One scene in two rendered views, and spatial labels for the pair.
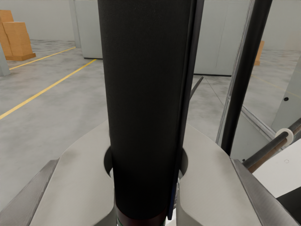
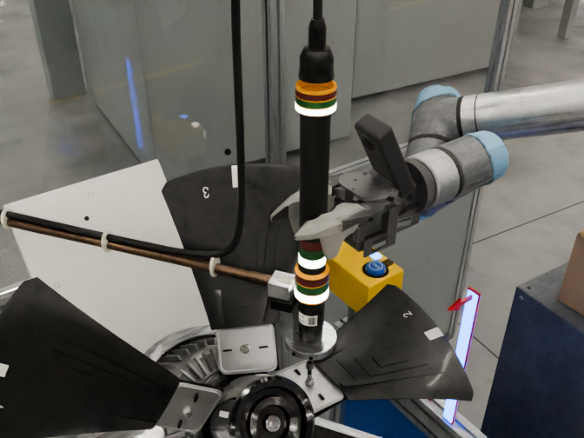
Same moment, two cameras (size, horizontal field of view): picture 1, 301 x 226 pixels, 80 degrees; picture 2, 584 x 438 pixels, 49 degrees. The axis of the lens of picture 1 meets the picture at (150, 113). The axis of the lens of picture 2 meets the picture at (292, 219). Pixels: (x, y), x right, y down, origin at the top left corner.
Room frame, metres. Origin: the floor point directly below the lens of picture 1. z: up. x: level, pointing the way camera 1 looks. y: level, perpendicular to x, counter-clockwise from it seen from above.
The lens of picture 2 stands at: (0.44, 0.52, 1.88)
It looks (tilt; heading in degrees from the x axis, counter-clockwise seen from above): 33 degrees down; 237
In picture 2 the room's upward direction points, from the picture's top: straight up
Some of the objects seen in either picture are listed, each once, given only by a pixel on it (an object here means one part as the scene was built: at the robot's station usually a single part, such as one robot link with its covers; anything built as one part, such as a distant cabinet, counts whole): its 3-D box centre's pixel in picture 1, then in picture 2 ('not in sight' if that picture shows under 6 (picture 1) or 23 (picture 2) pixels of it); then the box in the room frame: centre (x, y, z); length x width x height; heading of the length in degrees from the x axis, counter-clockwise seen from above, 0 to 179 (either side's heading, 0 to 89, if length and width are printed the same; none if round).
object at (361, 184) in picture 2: not in sight; (380, 202); (-0.03, 0.00, 1.45); 0.12 x 0.08 x 0.09; 3
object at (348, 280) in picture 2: not in sight; (360, 277); (-0.27, -0.31, 1.02); 0.16 x 0.10 x 0.11; 93
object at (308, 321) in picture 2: not in sight; (313, 215); (0.08, 0.00, 1.47); 0.04 x 0.04 x 0.46
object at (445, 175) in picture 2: not in sight; (424, 179); (-0.11, -0.01, 1.46); 0.08 x 0.05 x 0.08; 93
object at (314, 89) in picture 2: not in sight; (315, 97); (0.08, 0.00, 1.62); 0.04 x 0.04 x 0.03
